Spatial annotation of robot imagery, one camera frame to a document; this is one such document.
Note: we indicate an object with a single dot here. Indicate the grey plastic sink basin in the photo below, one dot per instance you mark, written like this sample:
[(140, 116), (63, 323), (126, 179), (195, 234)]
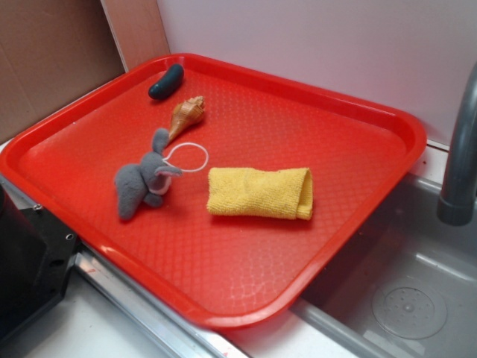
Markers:
[(403, 286)]

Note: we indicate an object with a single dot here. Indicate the dark green toy cucumber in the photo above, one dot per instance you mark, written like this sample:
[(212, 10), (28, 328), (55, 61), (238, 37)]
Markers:
[(168, 83)]

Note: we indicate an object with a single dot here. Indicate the tan conch seashell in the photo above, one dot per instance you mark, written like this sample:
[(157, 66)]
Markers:
[(186, 114)]

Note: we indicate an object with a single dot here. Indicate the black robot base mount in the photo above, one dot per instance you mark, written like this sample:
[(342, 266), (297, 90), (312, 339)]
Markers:
[(37, 254)]

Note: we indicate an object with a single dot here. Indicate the grey plush elephant toy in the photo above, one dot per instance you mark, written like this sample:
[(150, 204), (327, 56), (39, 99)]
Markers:
[(145, 182)]

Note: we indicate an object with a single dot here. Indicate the folded yellow cloth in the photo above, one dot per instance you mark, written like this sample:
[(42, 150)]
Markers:
[(283, 194)]

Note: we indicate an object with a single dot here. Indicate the brown cardboard panel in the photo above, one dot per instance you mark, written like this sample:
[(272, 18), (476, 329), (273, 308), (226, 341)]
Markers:
[(54, 52)]

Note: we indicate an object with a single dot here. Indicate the grey sink faucet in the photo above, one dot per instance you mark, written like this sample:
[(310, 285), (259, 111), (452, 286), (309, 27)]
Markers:
[(458, 194)]

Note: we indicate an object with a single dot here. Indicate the red plastic tray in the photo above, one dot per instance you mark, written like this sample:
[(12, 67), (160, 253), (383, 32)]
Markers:
[(219, 272)]

